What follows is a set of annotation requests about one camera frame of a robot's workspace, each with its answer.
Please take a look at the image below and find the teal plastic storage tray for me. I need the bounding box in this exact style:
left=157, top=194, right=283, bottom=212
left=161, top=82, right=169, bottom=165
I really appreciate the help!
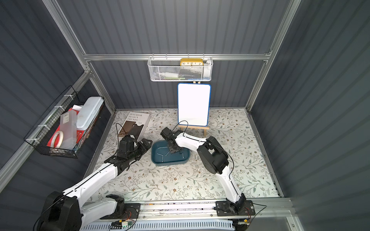
left=151, top=140, right=190, bottom=166

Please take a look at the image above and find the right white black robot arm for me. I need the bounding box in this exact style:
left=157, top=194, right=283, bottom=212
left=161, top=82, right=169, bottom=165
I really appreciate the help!
left=161, top=127, right=246, bottom=215

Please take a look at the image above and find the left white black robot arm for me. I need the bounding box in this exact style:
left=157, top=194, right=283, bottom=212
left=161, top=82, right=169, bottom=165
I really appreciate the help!
left=32, top=135, right=153, bottom=231

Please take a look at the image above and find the red box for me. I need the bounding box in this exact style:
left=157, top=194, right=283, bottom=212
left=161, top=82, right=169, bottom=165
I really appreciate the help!
left=47, top=105, right=92, bottom=148

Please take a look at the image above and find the interior design trends book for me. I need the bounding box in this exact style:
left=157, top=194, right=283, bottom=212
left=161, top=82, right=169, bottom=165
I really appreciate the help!
left=118, top=112, right=150, bottom=141

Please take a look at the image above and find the floral patterned table mat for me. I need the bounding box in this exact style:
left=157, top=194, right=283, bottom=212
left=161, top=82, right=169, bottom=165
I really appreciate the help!
left=89, top=109, right=279, bottom=202

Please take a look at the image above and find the wooden easel stand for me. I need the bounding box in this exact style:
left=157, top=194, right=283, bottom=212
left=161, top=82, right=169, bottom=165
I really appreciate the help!
left=178, top=125, right=210, bottom=136

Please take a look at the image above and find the white plastic case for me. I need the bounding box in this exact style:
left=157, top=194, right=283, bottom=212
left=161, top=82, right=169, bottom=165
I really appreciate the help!
left=76, top=96, right=104, bottom=131

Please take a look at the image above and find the white marker pen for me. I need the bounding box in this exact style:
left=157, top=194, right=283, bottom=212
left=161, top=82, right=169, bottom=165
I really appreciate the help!
left=159, top=72, right=186, bottom=80

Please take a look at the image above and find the translucent plastic container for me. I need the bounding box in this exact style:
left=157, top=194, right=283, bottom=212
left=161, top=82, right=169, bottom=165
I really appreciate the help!
left=59, top=110, right=77, bottom=150

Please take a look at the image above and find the white tape roll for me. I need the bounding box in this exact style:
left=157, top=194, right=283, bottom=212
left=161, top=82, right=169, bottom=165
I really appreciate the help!
left=50, top=131, right=64, bottom=148

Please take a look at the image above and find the yellow clock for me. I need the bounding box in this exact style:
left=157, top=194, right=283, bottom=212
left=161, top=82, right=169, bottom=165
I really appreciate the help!
left=180, top=58, right=204, bottom=66

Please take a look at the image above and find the white board with blue frame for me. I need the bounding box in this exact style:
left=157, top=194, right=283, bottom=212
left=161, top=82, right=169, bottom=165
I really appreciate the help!
left=178, top=83, right=211, bottom=127

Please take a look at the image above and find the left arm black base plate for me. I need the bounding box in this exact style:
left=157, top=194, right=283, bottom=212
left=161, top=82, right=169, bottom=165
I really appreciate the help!
left=100, top=203, right=141, bottom=220

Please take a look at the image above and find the white wire mesh basket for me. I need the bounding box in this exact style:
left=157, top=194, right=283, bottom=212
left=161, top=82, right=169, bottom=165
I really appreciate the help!
left=147, top=56, right=214, bottom=82

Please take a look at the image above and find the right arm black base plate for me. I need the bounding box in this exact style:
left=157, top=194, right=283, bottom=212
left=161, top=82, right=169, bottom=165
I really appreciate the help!
left=214, top=200, right=256, bottom=217

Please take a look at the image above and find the black wire wall basket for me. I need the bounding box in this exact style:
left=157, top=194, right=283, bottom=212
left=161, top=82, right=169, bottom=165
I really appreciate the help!
left=24, top=86, right=105, bottom=158

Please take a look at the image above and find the aluminium front rail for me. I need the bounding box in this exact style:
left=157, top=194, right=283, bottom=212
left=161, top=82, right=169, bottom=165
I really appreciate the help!
left=57, top=198, right=295, bottom=223

